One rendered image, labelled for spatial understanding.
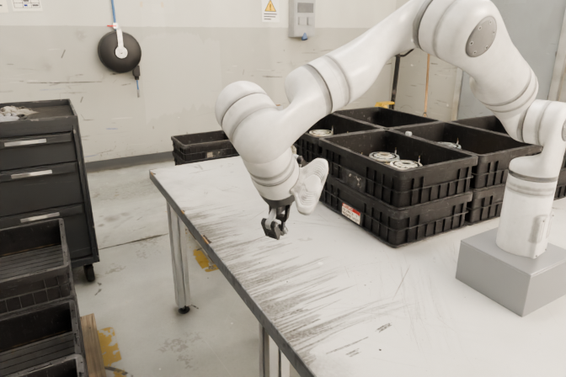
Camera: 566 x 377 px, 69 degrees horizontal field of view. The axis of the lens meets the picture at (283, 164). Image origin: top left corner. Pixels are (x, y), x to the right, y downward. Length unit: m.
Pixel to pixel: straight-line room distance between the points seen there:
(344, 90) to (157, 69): 3.83
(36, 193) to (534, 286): 2.00
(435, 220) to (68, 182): 1.68
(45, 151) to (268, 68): 3.01
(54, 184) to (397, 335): 1.76
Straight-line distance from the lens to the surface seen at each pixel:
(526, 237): 1.04
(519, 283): 1.01
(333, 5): 5.15
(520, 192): 1.00
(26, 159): 2.21
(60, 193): 2.26
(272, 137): 0.46
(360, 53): 0.54
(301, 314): 0.93
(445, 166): 1.20
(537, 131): 0.97
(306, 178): 0.63
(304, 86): 0.50
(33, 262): 1.74
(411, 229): 1.21
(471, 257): 1.06
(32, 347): 1.53
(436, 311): 0.99
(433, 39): 0.61
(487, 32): 0.62
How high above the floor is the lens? 1.27
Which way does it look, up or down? 18 degrees down
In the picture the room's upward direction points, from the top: straight up
